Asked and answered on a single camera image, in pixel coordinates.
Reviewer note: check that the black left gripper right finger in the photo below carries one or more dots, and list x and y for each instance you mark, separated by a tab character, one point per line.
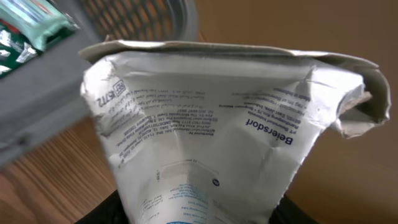
288	212

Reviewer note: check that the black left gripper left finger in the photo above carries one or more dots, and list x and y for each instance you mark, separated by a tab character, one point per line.
110	211

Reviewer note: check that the white carton box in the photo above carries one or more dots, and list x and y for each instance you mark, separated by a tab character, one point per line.
200	132

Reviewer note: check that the mint wet wipes pack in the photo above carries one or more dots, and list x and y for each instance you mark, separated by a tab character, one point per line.
36	19

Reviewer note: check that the green 3M gloves package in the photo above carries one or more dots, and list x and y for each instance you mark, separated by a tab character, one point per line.
16	50

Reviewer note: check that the grey plastic basket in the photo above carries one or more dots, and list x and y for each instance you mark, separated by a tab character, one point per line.
42	98

